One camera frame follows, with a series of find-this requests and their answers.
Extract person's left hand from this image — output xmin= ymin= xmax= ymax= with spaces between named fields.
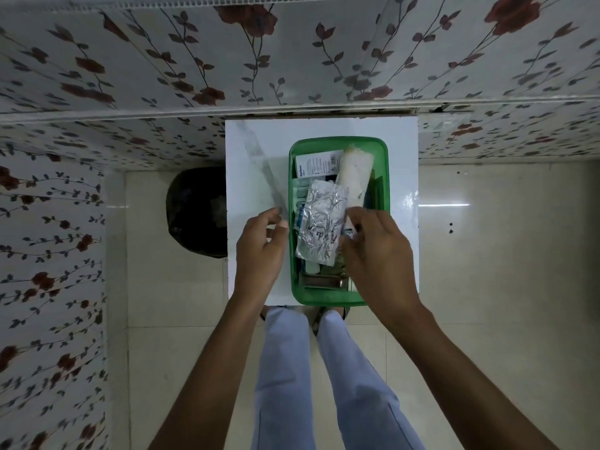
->
xmin=233 ymin=207 xmax=290 ymax=306

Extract person's right hand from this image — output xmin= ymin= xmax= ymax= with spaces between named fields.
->
xmin=338 ymin=207 xmax=421 ymax=315

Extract silver foil blister pack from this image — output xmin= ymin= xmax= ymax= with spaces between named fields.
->
xmin=295 ymin=179 xmax=352 ymax=268

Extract green plastic basket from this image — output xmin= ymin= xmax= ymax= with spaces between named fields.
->
xmin=288 ymin=137 xmax=390 ymax=307

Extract person's right forearm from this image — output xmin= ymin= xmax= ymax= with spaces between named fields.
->
xmin=372 ymin=300 xmax=559 ymax=450

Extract person's left forearm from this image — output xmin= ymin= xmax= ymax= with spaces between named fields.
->
xmin=149 ymin=297 xmax=273 ymax=450

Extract green tablet strip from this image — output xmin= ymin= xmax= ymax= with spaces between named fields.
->
xmin=292 ymin=179 xmax=312 ymax=216

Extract brown ointment tube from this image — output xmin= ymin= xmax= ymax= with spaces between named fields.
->
xmin=302 ymin=272 xmax=352 ymax=288

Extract white gauze bandage roll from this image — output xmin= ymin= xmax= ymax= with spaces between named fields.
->
xmin=335 ymin=145 xmax=376 ymax=209

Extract white medicine box blue label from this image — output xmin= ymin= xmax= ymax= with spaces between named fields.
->
xmin=294 ymin=151 xmax=345 ymax=178

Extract black garbage bag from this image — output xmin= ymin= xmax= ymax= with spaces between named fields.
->
xmin=165 ymin=166 xmax=229 ymax=259

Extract light blue trousers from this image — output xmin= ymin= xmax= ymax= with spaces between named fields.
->
xmin=251 ymin=307 xmax=425 ymax=450

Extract white wall switch plate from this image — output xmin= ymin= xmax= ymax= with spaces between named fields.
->
xmin=418 ymin=114 xmax=471 ymax=146

